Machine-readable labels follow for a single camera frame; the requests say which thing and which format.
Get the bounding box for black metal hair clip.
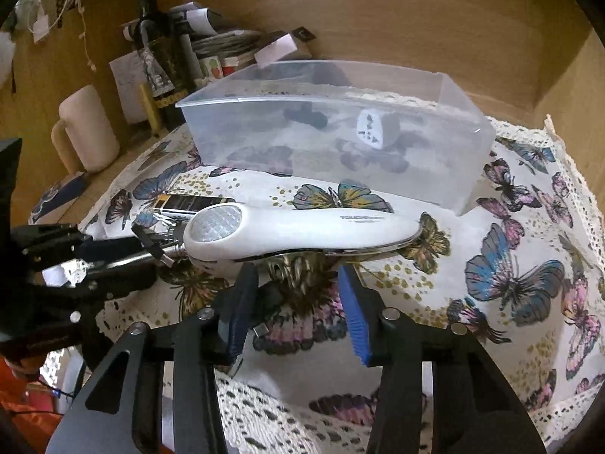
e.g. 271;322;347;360
131;224;188;267

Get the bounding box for black gold lighter bar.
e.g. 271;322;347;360
153;194;234;213

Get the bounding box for white handheld massager device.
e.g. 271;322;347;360
183;203;422;267

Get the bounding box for clear plastic storage box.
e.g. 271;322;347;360
180;59;495;213

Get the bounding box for white cube plug adapter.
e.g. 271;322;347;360
356;109;401;150

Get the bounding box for cream ceramic mug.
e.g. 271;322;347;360
50;85;120;174

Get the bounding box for white paper sheet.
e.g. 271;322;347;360
110;51;147;124

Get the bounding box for dark wine bottle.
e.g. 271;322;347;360
133;0;195;131

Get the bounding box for white fluffy puff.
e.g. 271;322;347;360
0;31;16;86

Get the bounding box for stack of books and papers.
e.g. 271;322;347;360
168;2;316;88

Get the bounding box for small white pink box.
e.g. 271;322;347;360
254;34;298;69

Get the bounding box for hanging tags and cords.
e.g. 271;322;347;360
13;0;96;75

